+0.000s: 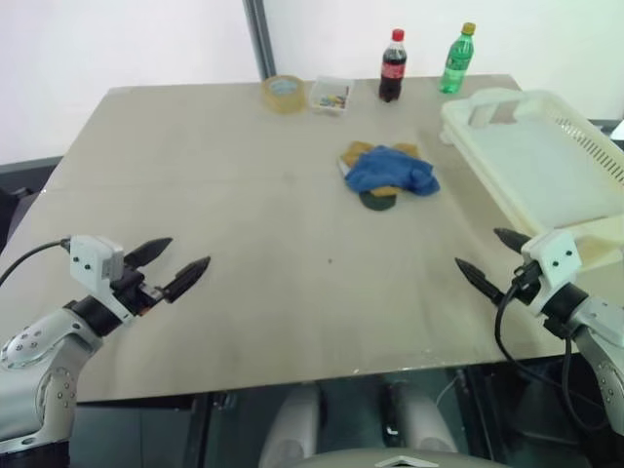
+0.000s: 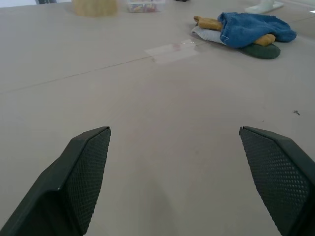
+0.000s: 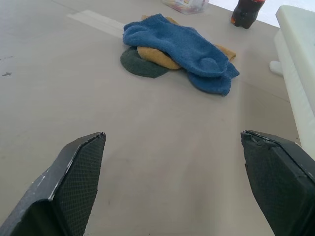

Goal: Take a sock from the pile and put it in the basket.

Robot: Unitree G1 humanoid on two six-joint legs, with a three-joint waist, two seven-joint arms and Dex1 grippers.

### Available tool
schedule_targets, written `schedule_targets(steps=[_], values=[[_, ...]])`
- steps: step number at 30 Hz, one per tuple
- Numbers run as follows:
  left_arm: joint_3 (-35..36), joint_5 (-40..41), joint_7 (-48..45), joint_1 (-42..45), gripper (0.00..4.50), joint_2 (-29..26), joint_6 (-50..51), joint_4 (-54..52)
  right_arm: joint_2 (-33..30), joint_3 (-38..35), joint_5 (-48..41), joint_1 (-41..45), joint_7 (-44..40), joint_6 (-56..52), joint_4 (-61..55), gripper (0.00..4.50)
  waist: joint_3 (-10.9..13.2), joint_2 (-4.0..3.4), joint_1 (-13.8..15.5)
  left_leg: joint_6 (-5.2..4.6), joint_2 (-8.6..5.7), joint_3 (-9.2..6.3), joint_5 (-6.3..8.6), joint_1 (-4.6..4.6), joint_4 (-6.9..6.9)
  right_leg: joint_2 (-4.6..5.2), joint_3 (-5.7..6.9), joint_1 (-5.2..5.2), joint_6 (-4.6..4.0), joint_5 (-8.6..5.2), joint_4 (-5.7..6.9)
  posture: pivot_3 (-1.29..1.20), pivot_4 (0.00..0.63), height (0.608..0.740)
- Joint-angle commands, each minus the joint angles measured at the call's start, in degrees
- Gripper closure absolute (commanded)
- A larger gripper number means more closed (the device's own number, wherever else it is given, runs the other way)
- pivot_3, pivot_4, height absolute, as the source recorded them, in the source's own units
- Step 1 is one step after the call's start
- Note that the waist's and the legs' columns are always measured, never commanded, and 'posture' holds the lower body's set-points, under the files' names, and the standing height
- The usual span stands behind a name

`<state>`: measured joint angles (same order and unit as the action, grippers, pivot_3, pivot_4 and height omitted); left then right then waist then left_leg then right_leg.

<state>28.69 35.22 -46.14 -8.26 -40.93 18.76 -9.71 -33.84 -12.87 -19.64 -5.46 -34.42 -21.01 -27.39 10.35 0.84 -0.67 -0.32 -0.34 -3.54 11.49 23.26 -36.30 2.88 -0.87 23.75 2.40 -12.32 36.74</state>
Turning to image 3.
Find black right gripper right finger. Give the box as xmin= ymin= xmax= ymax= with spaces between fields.
xmin=240 ymin=130 xmax=315 ymax=236

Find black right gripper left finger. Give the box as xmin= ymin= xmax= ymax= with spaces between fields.
xmin=0 ymin=132 xmax=107 ymax=236

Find blue fuzzy sock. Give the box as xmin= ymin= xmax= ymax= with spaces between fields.
xmin=123 ymin=13 xmax=240 ymax=79
xmin=187 ymin=71 xmax=232 ymax=97

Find yellow fuzzy sock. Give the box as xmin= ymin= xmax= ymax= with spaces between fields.
xmin=137 ymin=15 xmax=237 ymax=70

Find dark green fuzzy sock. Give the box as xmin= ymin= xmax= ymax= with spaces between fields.
xmin=120 ymin=46 xmax=170 ymax=79

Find dark cola bottle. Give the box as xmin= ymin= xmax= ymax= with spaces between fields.
xmin=230 ymin=0 xmax=266 ymax=30

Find clear plastic container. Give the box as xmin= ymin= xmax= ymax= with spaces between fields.
xmin=161 ymin=0 xmax=210 ymax=15

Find white plastic bin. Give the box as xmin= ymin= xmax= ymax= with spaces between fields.
xmin=269 ymin=4 xmax=315 ymax=158

